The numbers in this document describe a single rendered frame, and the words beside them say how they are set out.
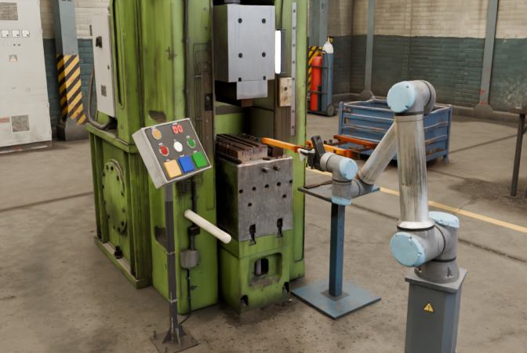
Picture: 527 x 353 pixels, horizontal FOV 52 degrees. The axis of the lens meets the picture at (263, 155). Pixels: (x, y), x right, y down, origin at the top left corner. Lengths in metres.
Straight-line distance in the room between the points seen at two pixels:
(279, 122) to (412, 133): 1.28
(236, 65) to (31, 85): 5.30
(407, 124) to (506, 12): 8.37
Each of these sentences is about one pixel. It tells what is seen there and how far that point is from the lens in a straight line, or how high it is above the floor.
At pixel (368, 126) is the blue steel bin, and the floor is 0.45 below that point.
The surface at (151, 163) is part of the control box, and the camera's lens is 2.53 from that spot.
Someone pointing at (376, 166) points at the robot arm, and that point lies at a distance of 2.48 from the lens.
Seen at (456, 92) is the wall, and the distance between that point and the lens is 10.91.
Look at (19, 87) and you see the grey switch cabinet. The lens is 7.89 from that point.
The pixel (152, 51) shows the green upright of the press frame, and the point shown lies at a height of 1.51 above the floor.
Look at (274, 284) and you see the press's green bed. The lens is 3.35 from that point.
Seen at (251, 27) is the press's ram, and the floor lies 1.65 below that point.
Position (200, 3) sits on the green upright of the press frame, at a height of 1.77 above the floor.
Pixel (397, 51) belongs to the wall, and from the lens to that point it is 11.63.
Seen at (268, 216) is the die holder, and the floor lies 0.58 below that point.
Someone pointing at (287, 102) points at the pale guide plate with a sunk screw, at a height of 1.21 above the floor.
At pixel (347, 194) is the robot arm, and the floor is 0.91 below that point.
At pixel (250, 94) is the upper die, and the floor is 1.29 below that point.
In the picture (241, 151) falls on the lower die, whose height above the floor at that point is 0.97.
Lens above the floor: 1.66
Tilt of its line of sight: 14 degrees down
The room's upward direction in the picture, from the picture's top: straight up
